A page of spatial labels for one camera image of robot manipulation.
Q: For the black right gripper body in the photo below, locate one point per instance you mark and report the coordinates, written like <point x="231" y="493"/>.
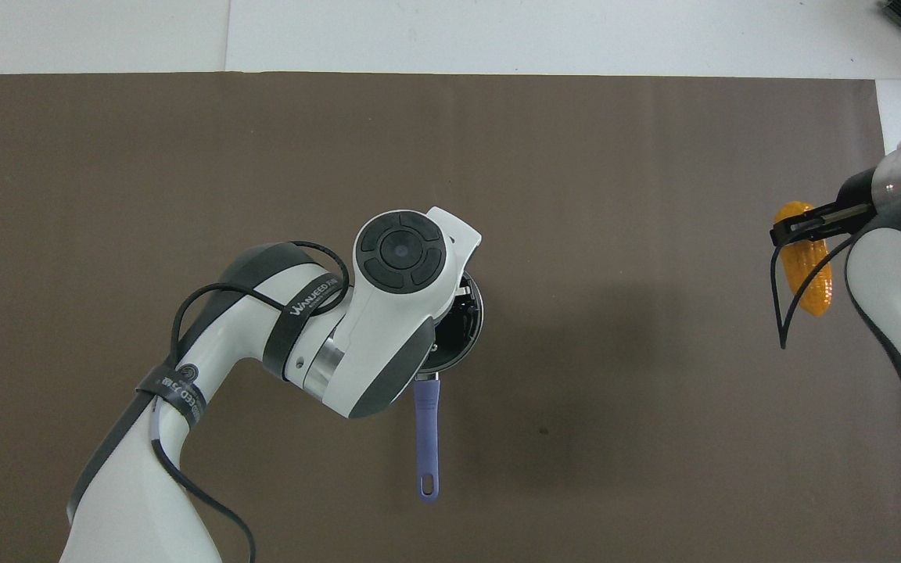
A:
<point x="857" y="199"/>

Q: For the yellow corn cob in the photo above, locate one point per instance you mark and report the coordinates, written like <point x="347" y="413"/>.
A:
<point x="810" y="274"/>

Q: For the glass lid with purple knob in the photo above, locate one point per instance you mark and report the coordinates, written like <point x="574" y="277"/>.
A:
<point x="466" y="332"/>

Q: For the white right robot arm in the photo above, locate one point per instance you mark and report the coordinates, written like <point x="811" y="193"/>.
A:
<point x="888" y="274"/>

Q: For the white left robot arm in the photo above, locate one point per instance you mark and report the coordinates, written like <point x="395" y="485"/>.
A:
<point x="388" y="328"/>

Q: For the brown table mat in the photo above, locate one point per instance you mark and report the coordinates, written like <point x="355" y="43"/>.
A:
<point x="184" y="156"/>

